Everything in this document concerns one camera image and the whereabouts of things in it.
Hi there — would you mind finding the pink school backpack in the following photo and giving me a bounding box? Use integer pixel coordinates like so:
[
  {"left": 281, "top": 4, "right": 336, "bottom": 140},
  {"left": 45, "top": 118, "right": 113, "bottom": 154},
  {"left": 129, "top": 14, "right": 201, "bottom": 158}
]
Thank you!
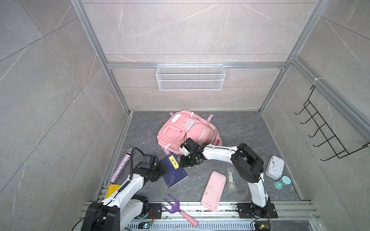
[{"left": 157, "top": 110, "right": 222, "bottom": 156}]

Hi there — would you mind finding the large navy blue book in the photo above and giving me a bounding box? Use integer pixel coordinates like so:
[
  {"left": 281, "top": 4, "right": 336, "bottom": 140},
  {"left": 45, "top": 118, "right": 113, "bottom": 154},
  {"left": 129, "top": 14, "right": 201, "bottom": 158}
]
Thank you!
[{"left": 160, "top": 153, "right": 188, "bottom": 188}]

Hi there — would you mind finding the small green circuit board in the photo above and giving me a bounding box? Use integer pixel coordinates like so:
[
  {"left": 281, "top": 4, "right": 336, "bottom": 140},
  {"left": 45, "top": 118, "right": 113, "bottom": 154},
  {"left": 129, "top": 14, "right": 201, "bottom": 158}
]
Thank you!
[{"left": 138, "top": 221, "right": 153, "bottom": 230}]

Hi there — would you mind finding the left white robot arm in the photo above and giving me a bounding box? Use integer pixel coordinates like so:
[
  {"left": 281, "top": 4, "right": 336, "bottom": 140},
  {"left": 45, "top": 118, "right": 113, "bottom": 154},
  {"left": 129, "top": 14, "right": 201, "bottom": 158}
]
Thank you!
[{"left": 81, "top": 155, "right": 166, "bottom": 231}]

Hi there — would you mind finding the pink pencil case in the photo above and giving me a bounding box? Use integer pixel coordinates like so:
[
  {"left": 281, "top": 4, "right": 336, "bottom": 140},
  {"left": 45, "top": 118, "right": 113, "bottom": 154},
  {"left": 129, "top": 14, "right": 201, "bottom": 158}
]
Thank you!
[{"left": 201, "top": 171, "right": 226, "bottom": 211}]

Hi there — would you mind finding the purple toy garden fork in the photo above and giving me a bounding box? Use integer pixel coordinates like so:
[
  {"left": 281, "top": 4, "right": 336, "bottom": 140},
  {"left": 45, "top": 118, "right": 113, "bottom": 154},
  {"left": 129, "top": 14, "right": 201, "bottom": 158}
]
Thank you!
[{"left": 161, "top": 194, "right": 198, "bottom": 227}]

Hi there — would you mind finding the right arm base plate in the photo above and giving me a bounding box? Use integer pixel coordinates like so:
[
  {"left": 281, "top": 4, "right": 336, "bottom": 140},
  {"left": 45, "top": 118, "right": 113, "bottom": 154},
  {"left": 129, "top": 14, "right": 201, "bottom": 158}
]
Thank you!
[{"left": 235, "top": 203, "right": 278, "bottom": 218}]

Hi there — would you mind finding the white power strip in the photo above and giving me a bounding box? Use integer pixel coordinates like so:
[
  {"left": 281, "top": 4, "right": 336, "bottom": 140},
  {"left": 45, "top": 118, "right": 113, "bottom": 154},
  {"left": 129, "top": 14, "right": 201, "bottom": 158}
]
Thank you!
[{"left": 266, "top": 156, "right": 285, "bottom": 181}]

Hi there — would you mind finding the black wire hook rack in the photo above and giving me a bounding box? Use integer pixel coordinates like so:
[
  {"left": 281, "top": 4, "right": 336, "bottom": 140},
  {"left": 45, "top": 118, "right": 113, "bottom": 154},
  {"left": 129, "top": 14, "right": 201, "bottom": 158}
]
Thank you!
[{"left": 294, "top": 85, "right": 370, "bottom": 162}]

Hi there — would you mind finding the purple glitter microphone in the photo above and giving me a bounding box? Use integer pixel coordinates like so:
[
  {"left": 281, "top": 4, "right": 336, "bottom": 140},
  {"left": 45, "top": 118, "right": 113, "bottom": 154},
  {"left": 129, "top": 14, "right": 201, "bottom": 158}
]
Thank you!
[{"left": 109, "top": 154, "right": 131, "bottom": 184}]

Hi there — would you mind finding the white wire mesh basket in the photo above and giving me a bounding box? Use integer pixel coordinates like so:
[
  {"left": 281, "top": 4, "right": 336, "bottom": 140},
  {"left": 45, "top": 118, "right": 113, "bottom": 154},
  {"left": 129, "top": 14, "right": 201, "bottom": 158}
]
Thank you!
[{"left": 156, "top": 64, "right": 225, "bottom": 91}]

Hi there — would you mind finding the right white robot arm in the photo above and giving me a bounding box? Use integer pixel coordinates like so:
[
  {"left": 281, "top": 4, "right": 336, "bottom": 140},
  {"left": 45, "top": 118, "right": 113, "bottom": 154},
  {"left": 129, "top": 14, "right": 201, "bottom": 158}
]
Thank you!
[{"left": 179, "top": 138, "right": 270, "bottom": 214}]

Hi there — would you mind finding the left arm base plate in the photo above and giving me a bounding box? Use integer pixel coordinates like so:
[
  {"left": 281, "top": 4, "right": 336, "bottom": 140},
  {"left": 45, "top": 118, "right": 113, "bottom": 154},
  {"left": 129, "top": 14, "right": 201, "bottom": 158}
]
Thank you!
[{"left": 145, "top": 203, "right": 163, "bottom": 220}]

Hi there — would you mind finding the clear plastic pen box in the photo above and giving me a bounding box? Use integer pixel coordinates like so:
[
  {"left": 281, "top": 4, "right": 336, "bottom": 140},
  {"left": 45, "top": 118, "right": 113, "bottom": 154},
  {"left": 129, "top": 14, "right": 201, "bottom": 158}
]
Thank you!
[{"left": 226, "top": 167, "right": 236, "bottom": 191}]

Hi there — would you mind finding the yellow toy shovel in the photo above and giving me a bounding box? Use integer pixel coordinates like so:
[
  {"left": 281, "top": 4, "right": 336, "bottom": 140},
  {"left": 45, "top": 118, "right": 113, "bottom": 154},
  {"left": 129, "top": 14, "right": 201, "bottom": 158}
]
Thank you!
[{"left": 106, "top": 184, "right": 120, "bottom": 198}]

